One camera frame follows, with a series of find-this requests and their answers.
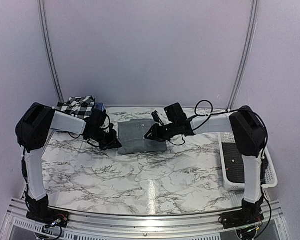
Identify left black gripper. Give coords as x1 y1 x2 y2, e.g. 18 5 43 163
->
89 128 122 151

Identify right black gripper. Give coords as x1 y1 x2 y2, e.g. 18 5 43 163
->
144 121 178 143

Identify grey long sleeve shirt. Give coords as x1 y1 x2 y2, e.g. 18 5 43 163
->
118 118 168 155

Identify blue shirt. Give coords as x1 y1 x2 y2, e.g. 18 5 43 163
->
93 102 106 112

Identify black white plaid shirt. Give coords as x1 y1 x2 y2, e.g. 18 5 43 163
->
55 95 95 120

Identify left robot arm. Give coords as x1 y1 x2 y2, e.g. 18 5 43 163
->
15 102 122 223

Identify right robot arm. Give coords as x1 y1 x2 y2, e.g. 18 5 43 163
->
144 103 268 224

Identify white plastic laundry basket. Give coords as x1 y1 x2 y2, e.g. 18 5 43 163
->
218 132 278 191

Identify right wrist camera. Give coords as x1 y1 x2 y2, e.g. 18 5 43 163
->
164 102 188 125

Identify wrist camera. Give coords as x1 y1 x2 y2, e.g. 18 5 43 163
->
164 102 188 125
87 108 111 130

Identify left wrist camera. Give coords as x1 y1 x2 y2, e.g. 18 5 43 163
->
87 108 111 130

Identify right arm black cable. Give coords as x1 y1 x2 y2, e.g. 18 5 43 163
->
167 99 272 226

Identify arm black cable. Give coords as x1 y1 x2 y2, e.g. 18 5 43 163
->
167 99 272 226
19 114 116 213

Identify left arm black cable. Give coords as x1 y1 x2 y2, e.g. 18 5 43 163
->
19 114 116 213

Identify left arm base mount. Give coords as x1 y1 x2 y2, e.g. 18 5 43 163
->
26 206 70 228

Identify aluminium front frame rail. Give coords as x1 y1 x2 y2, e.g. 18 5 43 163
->
4 197 285 240

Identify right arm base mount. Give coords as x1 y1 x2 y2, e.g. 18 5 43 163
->
218 208 264 229

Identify right aluminium corner post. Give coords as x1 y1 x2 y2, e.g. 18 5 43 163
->
226 0 260 110

